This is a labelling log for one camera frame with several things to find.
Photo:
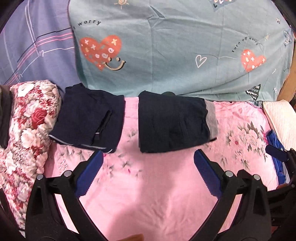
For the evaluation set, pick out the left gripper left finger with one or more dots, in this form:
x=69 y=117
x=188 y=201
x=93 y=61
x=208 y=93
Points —
x=71 y=185

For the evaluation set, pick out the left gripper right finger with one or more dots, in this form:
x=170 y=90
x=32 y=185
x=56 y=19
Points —
x=222 y=184

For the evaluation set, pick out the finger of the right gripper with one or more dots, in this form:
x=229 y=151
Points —
x=277 y=153

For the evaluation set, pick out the dark navy pants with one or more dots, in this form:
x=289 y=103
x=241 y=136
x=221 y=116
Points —
x=170 y=123

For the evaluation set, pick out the left hand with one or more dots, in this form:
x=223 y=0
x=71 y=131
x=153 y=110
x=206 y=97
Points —
x=138 y=237

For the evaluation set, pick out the blue fringed cloth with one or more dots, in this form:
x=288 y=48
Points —
x=273 y=140

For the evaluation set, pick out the cream pillow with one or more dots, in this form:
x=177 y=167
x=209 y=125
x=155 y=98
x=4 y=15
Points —
x=281 y=117

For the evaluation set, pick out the wooden furniture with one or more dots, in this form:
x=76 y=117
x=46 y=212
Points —
x=287 y=91

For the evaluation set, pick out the pink floral bed sheet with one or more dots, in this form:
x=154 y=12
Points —
x=163 y=196

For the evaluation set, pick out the folded navy shorts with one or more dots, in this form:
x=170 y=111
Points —
x=90 y=119

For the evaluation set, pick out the red floral quilted pillow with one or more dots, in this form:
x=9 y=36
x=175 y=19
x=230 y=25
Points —
x=35 y=107

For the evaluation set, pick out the teal heart print blanket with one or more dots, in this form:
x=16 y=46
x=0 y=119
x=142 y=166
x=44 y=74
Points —
x=216 y=50

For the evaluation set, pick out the small dark folded garment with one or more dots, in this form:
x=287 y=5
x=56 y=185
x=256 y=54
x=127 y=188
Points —
x=6 y=104

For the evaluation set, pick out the blue striped pillow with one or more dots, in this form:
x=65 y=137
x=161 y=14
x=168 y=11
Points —
x=37 y=43

